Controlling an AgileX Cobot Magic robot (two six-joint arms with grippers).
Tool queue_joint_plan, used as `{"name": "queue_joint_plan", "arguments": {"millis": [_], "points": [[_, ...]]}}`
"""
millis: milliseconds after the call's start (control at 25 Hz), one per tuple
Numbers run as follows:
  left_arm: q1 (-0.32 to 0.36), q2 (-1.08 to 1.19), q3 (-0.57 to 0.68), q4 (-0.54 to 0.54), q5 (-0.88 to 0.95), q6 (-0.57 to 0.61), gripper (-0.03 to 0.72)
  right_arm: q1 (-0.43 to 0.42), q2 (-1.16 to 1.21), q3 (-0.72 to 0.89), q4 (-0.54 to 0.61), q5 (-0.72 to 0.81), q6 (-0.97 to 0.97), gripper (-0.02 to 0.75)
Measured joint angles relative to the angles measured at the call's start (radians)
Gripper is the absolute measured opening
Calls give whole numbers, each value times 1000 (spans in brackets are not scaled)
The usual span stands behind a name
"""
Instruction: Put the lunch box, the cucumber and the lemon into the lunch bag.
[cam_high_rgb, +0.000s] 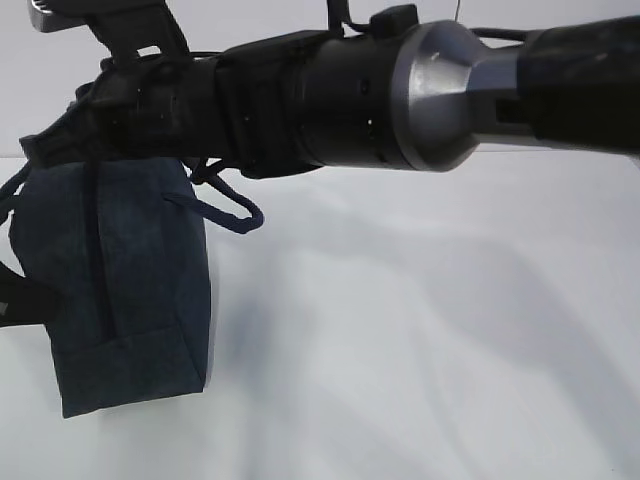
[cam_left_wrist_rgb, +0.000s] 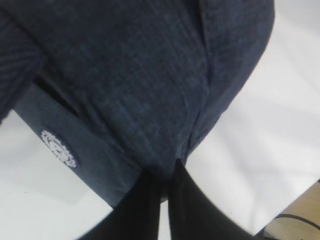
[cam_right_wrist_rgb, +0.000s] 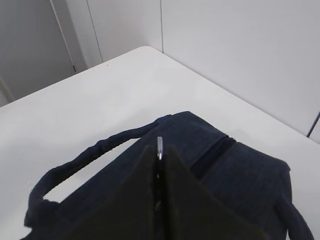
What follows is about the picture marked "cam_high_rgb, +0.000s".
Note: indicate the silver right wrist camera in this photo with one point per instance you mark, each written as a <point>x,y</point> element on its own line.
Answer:
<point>123,27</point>

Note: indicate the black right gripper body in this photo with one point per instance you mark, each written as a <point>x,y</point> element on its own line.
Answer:
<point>161,107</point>

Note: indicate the navy blue lunch bag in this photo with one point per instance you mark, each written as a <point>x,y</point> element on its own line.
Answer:
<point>124,245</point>

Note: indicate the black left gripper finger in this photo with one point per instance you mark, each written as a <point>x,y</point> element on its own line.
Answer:
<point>25,302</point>

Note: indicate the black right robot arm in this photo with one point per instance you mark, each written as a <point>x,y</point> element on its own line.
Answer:
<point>397,94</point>

